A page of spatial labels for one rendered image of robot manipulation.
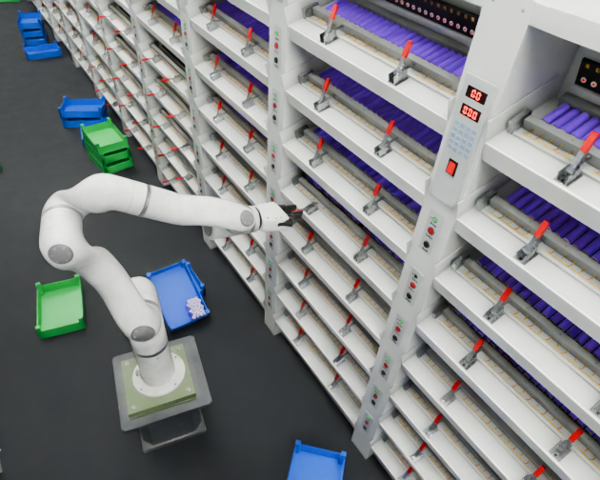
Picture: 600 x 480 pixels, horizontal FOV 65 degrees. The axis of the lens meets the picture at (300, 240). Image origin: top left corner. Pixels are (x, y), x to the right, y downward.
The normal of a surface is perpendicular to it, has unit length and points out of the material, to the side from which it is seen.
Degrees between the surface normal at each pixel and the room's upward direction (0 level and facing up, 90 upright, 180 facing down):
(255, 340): 0
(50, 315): 0
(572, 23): 90
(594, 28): 90
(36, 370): 0
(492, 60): 90
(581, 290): 17
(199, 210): 39
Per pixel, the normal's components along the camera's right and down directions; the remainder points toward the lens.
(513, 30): -0.83, 0.34
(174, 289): 0.32, -0.37
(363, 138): -0.19, -0.60
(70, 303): 0.06, -0.73
